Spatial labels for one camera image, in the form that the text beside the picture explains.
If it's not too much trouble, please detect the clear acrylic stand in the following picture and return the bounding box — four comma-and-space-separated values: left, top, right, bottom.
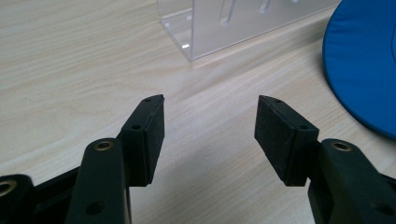
156, 0, 343, 62

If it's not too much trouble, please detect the blue round plate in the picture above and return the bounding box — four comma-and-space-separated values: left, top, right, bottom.
321, 0, 396, 140

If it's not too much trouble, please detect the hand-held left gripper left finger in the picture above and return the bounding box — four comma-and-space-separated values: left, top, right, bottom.
116, 93, 165, 188

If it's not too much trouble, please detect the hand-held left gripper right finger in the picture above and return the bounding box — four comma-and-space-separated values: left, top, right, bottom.
253, 94, 320, 188

